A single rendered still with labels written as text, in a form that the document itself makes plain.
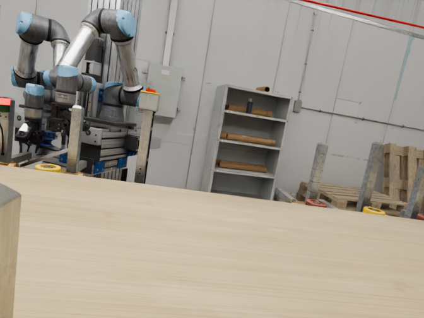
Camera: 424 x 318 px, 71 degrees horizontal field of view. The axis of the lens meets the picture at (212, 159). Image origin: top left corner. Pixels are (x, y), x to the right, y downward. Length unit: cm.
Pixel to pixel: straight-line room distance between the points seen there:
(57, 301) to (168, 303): 15
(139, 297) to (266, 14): 414
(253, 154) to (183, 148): 99
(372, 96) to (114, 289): 492
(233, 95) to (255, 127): 54
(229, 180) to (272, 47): 191
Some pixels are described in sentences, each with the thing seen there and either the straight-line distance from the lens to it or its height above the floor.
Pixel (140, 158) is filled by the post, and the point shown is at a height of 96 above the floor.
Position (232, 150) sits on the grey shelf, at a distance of 414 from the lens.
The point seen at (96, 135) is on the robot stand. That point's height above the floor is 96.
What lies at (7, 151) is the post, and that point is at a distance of 135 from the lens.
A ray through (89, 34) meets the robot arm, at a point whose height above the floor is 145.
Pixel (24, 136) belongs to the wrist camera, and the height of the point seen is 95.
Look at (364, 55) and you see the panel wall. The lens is 509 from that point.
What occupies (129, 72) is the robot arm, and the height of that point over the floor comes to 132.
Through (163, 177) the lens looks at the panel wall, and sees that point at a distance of 406.
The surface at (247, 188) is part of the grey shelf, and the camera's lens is 434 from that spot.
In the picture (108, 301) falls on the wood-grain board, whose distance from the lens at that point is 48.
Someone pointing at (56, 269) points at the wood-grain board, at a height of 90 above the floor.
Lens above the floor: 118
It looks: 9 degrees down
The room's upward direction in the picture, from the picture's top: 10 degrees clockwise
